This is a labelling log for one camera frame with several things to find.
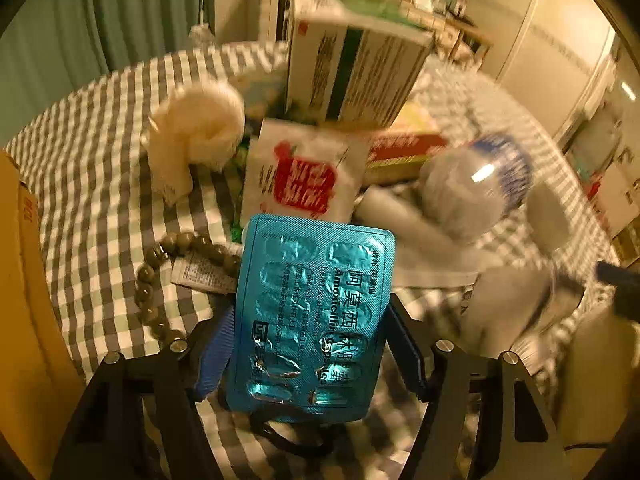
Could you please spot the cream lace cloth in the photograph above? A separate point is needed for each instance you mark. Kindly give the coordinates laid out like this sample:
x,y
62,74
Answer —
x,y
195,120

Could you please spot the small white printed sachet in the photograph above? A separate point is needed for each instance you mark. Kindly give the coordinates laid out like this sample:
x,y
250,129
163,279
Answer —
x,y
200,272

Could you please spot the grey checkered bed sheet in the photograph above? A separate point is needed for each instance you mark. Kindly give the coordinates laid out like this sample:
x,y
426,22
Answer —
x,y
100,185

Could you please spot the clear bottle blue label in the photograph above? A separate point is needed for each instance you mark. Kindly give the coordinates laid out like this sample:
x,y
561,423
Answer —
x,y
465,185

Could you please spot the white plastic tube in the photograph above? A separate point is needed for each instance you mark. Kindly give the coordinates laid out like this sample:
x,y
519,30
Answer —
x,y
390,210

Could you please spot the brown cardboard box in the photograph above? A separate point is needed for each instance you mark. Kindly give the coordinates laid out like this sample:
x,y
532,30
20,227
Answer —
x,y
25,310

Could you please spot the red and white sachet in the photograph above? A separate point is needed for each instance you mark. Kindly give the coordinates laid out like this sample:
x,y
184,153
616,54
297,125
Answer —
x,y
300,180

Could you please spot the white bandage roll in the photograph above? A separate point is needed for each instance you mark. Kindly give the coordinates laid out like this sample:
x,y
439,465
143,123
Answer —
x,y
515,305

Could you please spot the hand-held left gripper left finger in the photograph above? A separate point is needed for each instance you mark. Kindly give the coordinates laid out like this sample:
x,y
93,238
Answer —
x,y
212,360

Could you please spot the wooden desk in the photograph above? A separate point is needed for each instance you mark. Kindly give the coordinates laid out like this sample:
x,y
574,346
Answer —
x,y
470,35

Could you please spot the yellow red medicine box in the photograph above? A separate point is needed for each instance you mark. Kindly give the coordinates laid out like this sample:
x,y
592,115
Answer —
x,y
400,155

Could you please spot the green curtain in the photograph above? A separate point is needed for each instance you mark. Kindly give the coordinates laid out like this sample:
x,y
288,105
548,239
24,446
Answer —
x,y
125,10

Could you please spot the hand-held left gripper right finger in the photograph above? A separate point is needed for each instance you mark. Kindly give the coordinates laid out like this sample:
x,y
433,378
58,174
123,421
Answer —
x,y
405,355

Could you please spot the teal pill blister pack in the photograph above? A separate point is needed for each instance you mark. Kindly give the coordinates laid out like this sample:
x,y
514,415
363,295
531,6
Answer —
x,y
310,310

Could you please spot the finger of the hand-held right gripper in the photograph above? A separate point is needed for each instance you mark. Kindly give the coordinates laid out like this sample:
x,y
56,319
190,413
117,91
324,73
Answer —
x,y
620,285

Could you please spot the white green medicine box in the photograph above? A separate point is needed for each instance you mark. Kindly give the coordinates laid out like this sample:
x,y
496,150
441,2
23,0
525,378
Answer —
x,y
350,70

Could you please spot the white wardrobe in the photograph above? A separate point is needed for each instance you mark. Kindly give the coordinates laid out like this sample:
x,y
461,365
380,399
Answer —
x,y
540,20

